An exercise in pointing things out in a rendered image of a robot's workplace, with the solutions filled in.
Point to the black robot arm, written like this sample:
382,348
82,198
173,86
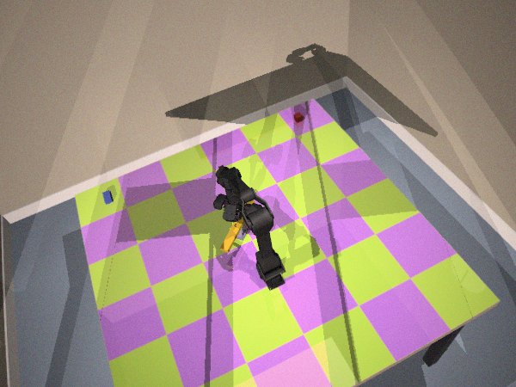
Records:
269,265

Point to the orange bar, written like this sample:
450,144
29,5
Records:
233,233

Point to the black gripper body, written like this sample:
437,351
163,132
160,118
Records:
221,199

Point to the blue block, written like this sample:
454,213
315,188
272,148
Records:
107,197

